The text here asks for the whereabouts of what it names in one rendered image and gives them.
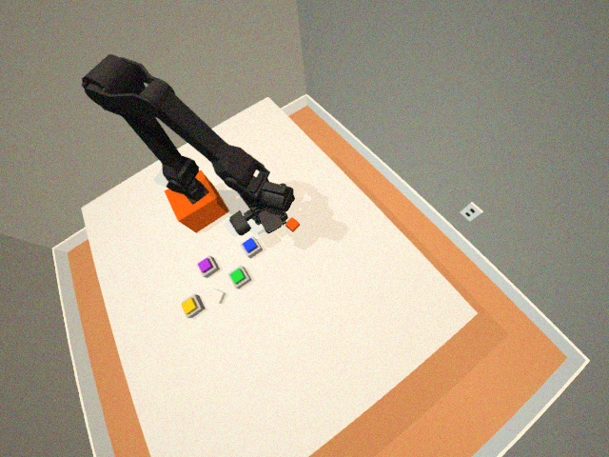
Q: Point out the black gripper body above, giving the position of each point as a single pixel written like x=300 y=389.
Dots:
x=239 y=222

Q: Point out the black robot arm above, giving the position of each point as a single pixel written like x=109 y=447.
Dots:
x=117 y=85

